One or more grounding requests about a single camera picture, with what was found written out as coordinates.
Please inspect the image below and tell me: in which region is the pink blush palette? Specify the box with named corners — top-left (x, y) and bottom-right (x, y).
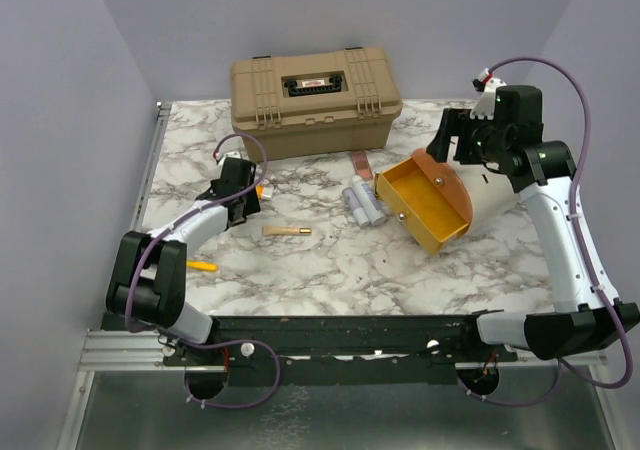
top-left (350, 151), bottom-right (374, 181)

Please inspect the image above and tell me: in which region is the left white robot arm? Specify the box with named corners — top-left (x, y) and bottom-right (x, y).
top-left (106, 157), bottom-right (260, 365)

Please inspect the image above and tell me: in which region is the beige concealer tube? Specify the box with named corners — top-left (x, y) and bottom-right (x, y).
top-left (262, 225), bottom-right (312, 236)

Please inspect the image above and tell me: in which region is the tan plastic toolbox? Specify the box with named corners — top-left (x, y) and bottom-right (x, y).
top-left (230, 47), bottom-right (403, 161)

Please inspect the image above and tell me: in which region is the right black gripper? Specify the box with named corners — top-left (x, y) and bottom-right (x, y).
top-left (427, 106), bottom-right (510, 164)

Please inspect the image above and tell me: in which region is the orange white cream tube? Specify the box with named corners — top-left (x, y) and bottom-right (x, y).
top-left (256, 186), bottom-right (274, 201)

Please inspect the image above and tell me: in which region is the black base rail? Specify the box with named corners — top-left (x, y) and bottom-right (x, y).
top-left (163, 315), bottom-right (516, 388)

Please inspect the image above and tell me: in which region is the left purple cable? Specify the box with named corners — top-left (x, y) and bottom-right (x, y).
top-left (123, 132), bottom-right (284, 412)

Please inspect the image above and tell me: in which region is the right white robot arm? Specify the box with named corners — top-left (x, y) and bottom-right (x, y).
top-left (427, 85), bottom-right (639, 361)

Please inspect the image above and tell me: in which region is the lavender small bottle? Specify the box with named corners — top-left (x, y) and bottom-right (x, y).
top-left (342, 187), bottom-right (371, 228)

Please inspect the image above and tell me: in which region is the white spray bottle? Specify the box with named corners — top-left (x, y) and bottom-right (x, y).
top-left (350, 175), bottom-right (386, 226)

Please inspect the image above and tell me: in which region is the white round makeup organizer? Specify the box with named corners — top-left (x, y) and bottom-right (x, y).
top-left (374, 146), bottom-right (519, 255)

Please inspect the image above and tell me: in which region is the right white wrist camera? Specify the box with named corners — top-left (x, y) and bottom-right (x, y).
top-left (470, 68), bottom-right (506, 120)

